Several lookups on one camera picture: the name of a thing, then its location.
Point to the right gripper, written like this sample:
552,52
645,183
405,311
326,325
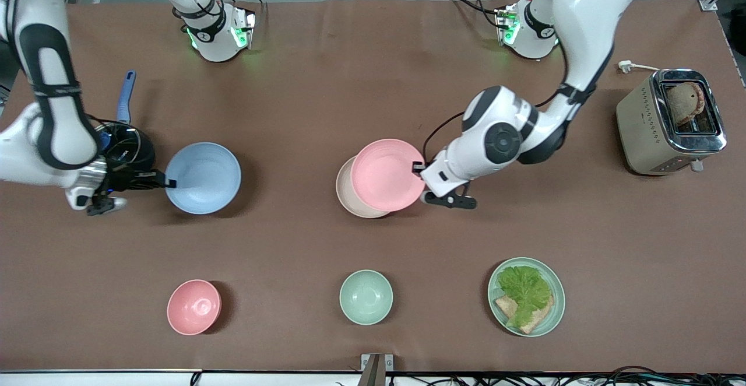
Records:
129,175

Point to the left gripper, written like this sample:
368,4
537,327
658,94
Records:
418,167

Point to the pink plate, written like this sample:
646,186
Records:
386,175

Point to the light blue plate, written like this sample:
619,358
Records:
204,179

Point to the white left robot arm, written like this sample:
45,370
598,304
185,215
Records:
588,13

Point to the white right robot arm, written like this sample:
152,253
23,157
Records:
17,158

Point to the glass lid blue knob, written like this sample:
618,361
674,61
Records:
125,141

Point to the beige plate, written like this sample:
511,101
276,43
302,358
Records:
344,192

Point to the pink bowl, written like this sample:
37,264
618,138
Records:
193,307

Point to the mint green bowl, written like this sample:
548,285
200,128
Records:
366,297

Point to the green lettuce leaf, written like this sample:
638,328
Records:
524,290

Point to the brown bread slice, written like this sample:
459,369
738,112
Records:
536,320

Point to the mint green plate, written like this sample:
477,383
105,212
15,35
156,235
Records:
556,310

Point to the silver toaster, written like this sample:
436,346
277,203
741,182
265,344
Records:
647,135

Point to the white power plug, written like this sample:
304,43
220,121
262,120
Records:
626,66

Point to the toasted bread slice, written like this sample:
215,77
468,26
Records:
683,103

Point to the grey metal bracket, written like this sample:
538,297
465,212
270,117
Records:
376,369

